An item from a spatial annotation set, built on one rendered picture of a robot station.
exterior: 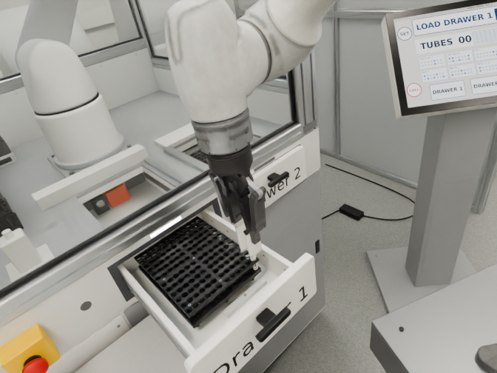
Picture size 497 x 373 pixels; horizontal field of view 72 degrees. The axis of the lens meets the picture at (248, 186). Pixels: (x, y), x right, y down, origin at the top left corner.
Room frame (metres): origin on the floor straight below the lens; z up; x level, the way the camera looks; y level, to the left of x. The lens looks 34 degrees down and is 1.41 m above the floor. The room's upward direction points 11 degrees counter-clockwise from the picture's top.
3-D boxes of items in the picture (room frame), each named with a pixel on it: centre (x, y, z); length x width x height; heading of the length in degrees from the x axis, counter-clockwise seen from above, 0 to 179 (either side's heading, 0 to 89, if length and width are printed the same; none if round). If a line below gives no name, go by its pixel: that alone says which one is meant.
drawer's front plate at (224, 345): (0.36, 0.03, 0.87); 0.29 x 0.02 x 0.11; 126
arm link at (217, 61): (0.51, 0.01, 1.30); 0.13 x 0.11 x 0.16; 134
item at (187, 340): (0.53, 0.15, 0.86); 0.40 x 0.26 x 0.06; 36
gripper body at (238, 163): (0.49, 0.02, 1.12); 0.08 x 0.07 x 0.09; 36
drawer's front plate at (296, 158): (0.78, -0.06, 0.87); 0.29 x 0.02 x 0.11; 126
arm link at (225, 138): (0.50, 0.02, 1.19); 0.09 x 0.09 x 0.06
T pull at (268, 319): (0.34, 0.01, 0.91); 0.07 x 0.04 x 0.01; 126
